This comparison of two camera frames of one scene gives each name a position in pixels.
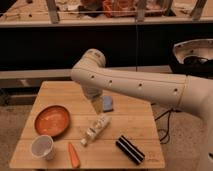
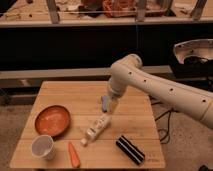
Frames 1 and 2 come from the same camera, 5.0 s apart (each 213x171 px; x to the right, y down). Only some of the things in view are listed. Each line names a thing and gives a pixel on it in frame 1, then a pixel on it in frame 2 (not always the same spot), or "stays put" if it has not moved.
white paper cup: (43, 147) stays put
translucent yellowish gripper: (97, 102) -> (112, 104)
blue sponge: (107, 103) stays put
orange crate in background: (119, 8) stays put
